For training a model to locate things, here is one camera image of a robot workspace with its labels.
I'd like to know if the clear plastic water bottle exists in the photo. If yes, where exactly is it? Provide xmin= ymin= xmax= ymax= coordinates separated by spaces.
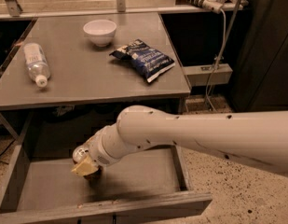
xmin=23 ymin=43 xmax=50 ymax=88

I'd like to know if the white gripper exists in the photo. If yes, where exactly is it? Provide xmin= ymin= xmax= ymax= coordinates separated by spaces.
xmin=71 ymin=131 xmax=119 ymax=176

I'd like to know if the blue chip bag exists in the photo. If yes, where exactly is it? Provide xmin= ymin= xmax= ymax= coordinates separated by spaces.
xmin=111 ymin=39 xmax=175 ymax=83

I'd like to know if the grey counter cabinet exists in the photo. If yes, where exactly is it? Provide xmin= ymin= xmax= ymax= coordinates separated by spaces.
xmin=0 ymin=12 xmax=190 ymax=127

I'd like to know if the white cable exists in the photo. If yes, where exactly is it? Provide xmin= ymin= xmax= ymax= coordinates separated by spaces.
xmin=184 ymin=7 xmax=227 ymax=114

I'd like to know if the black white striped handle device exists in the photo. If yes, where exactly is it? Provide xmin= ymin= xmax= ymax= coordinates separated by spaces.
xmin=181 ymin=0 xmax=223 ymax=14

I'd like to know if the grey metal bracket block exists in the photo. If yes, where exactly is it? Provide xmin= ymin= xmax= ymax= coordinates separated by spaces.
xmin=184 ymin=63 xmax=233 ymax=87

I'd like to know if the orange soda can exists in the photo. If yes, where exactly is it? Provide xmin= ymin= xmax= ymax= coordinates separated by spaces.
xmin=72 ymin=143 xmax=103 ymax=181

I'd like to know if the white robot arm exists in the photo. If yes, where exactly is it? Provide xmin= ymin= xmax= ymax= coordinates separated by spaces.
xmin=72 ymin=105 xmax=288 ymax=176

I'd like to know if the grey open top drawer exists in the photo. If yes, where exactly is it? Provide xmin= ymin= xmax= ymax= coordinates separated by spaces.
xmin=0 ymin=111 xmax=213 ymax=224

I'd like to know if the white ceramic bowl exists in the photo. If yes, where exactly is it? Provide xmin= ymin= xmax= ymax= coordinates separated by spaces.
xmin=83 ymin=20 xmax=117 ymax=47

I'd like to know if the dark cabinet at right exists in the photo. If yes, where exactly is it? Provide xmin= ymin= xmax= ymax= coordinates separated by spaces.
xmin=228 ymin=0 xmax=288 ymax=112

